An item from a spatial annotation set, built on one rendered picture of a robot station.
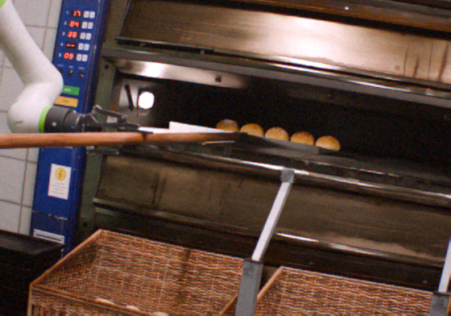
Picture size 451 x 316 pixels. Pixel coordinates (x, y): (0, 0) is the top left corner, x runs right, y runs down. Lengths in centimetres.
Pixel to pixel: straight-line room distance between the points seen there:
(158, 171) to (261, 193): 34
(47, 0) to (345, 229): 126
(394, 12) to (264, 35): 42
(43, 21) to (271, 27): 79
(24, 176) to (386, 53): 128
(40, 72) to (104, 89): 53
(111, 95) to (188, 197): 42
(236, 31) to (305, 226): 63
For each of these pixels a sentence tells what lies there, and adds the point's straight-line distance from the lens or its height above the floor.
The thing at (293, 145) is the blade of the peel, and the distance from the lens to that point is 341.
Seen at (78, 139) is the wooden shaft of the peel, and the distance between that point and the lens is 212.
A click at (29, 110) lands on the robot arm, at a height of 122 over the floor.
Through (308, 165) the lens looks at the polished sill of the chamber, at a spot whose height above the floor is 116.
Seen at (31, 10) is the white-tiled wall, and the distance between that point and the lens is 330.
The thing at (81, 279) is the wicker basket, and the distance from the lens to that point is 304.
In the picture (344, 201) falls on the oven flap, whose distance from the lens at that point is 292.
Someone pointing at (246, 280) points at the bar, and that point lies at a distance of 236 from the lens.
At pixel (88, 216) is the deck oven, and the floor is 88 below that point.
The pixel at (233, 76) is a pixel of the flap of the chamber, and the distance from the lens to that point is 288.
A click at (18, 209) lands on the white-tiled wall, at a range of 330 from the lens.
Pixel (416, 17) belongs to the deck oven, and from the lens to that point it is 289.
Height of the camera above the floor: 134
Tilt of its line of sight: 3 degrees down
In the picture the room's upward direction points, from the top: 9 degrees clockwise
